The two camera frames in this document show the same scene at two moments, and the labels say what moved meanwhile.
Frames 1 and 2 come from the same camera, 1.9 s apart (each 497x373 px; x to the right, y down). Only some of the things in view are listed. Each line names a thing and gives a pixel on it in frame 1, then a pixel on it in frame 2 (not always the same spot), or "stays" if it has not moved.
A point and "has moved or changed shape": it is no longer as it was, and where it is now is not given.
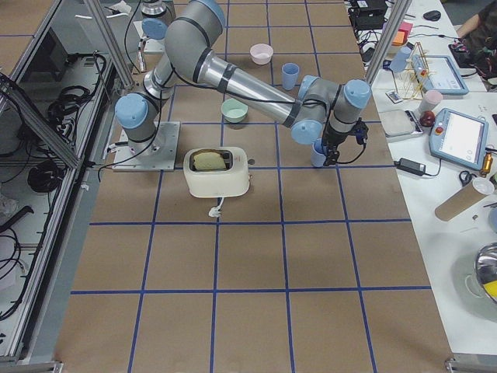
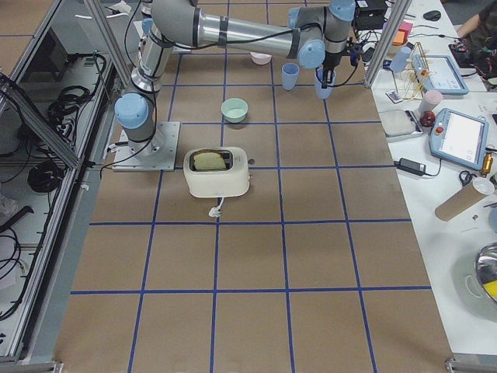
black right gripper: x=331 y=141 -> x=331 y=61
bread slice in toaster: x=209 y=161 stays
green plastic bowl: x=234 y=110 stays
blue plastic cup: x=290 y=75 stays
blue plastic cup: x=318 y=155 has moved or changed shape
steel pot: x=485 y=266 stays
